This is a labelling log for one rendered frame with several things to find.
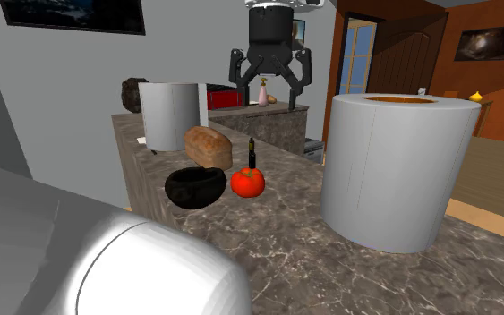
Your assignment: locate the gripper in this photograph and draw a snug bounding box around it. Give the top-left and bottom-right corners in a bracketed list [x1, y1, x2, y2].
[227, 5, 313, 111]

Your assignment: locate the pink soap dispenser bottle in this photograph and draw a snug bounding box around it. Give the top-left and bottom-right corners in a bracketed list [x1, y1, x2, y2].
[258, 77, 270, 108]

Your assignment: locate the red cabinet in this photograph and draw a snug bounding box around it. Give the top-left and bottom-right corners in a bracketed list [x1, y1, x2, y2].
[206, 83, 243, 112]

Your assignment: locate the blue paned window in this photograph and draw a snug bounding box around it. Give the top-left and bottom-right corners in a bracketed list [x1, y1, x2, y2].
[337, 16, 380, 96]

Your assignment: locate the dark slim bottle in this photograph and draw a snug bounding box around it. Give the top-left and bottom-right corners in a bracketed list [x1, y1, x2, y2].
[247, 137, 258, 170]

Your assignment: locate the brown bread loaf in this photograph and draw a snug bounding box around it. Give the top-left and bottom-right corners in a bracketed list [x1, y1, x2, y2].
[183, 125, 235, 172]

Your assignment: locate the small white paper towel roll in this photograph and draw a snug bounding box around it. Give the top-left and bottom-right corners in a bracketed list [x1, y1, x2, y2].
[138, 81, 209, 152]

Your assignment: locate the red tomato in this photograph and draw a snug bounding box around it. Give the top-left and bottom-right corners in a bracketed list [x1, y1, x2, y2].
[229, 166, 266, 200]

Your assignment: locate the brown wooden door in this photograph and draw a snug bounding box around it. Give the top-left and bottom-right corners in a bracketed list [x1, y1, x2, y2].
[366, 11, 450, 95]

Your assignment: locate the dark rough lump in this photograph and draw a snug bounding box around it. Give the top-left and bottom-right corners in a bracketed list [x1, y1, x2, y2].
[121, 77, 150, 115]

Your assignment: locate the black bowl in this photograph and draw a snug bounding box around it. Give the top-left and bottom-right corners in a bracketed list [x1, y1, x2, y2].
[164, 166, 228, 211]

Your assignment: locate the large white paper towel roll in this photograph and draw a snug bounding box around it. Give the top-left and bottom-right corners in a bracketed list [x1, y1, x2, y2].
[320, 92, 483, 255]

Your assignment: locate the wooden side table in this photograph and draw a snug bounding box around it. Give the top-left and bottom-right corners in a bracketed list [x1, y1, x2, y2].
[472, 99, 495, 138]

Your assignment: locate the small portrait wall picture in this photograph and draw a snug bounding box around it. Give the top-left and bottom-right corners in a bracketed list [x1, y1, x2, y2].
[292, 19, 307, 52]

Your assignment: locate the wide dark wall picture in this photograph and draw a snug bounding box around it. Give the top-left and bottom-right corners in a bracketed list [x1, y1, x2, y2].
[0, 0, 147, 37]

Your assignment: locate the brown framed wall picture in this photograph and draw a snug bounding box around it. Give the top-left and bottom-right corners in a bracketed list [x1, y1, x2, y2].
[453, 25, 504, 63]

